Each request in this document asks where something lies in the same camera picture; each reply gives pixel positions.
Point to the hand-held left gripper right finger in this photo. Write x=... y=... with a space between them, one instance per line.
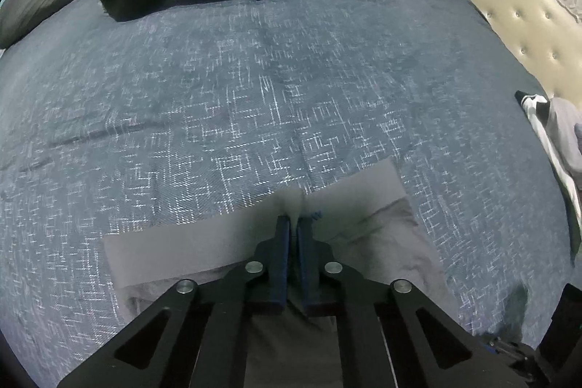
x=303 y=270

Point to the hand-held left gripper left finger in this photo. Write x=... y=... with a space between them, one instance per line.
x=283 y=270

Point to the grey underwear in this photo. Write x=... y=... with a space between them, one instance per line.
x=182 y=251

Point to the blue patterned bedspread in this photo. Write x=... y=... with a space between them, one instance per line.
x=227 y=97

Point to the grey folded garment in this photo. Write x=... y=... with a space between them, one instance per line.
x=566 y=129

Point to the black and white garment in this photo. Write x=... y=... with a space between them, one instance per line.
x=541 y=129

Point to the cream tufted headboard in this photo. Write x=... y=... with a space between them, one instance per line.
x=514 y=6

